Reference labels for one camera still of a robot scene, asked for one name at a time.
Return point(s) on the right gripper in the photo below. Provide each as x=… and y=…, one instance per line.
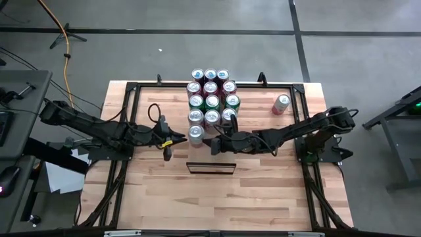
x=240, y=143

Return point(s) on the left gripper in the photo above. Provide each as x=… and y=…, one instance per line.
x=159, y=135

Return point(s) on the silver Diet Coke can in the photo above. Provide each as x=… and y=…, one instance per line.
x=212, y=116

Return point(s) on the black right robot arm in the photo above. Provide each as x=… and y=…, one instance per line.
x=296, y=126

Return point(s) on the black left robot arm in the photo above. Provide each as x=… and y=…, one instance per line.
x=98, y=126

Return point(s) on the black beam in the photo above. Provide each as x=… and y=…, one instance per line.
x=65, y=162

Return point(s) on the white paper sheets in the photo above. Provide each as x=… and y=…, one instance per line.
x=62, y=181

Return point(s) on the black tripod base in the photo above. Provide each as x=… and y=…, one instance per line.
x=66, y=33

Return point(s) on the black knob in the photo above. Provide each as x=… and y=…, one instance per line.
x=34, y=219

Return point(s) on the grey side table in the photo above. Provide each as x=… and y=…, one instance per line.
x=19, y=89
x=13, y=210

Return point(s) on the black computer mouse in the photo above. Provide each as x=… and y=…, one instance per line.
x=8, y=179

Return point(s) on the black keyboard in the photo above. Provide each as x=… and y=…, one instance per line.
x=3, y=128

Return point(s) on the black clamp tool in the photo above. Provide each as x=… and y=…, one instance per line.
x=8, y=95

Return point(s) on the grey metal stand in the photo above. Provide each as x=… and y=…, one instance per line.
x=403, y=184

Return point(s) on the silver bracket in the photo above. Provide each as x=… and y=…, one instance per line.
x=306, y=234
x=122, y=233

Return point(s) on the black aluminium rig frame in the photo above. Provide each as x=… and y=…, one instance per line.
x=310, y=194

